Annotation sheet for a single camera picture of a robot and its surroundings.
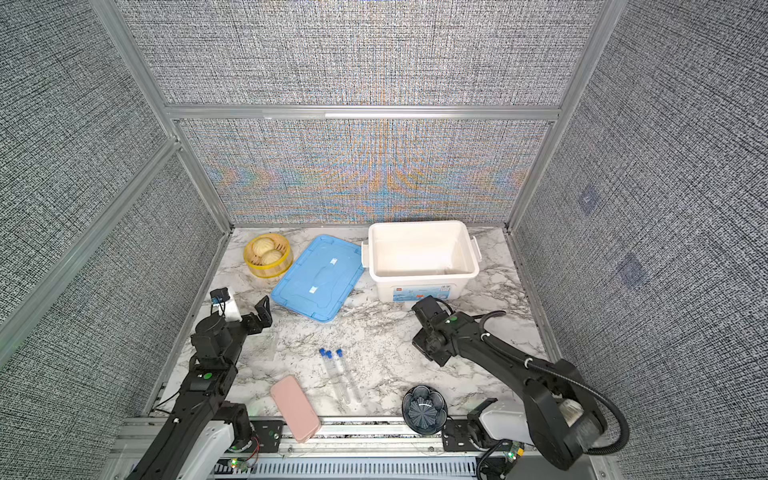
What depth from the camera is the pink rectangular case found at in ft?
2.45

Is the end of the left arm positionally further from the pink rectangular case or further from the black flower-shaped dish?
the black flower-shaped dish

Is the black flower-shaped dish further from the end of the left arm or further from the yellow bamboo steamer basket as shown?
the yellow bamboo steamer basket

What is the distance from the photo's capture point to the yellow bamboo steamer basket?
41.3 inches

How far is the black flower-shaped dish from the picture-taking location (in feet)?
2.45

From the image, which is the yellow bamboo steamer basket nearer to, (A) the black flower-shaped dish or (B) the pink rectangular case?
(B) the pink rectangular case

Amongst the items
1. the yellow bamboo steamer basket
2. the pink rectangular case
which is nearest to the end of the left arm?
the pink rectangular case
